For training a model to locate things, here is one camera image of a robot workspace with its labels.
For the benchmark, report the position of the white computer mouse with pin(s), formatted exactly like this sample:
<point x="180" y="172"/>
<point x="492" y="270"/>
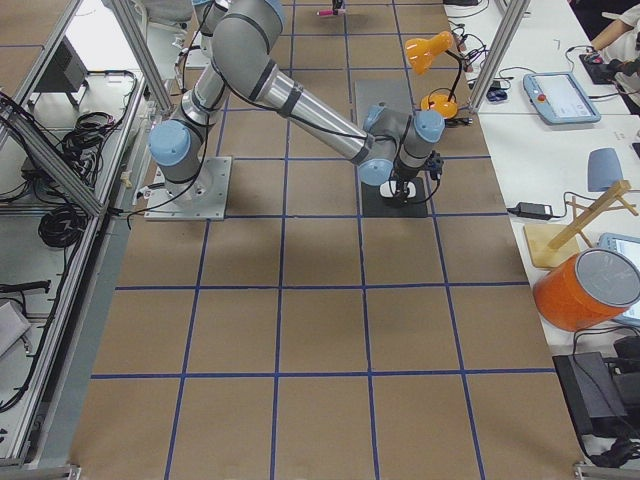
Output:
<point x="385" y="189"/>

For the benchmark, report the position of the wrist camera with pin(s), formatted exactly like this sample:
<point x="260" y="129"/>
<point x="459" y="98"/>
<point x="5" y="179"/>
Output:
<point x="434" y="166"/>

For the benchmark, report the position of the wooden stand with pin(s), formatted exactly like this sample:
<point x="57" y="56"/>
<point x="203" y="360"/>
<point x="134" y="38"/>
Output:
<point x="550" y="245"/>

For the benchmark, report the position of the aluminium frame post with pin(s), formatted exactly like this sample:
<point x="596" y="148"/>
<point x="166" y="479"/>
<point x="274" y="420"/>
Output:
<point x="505" y="33"/>

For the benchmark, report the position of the silver laptop notebook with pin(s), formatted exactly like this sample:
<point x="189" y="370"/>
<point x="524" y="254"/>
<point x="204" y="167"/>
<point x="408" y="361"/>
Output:
<point x="393" y="93"/>

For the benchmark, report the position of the black power adapter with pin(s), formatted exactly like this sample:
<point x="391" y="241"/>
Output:
<point x="533" y="211"/>

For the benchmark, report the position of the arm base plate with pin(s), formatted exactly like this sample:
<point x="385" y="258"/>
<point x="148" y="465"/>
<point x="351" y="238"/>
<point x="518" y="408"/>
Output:
<point x="206" y="199"/>

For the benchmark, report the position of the black mousepad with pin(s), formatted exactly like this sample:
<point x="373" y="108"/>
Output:
<point x="373" y="205"/>

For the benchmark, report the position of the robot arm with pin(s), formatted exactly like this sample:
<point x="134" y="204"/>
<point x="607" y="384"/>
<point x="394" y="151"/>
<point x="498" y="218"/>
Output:
<point x="390" y="146"/>

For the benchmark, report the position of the orange cylindrical container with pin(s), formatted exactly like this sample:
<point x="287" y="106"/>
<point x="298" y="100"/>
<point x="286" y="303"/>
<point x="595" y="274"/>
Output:
<point x="580" y="292"/>

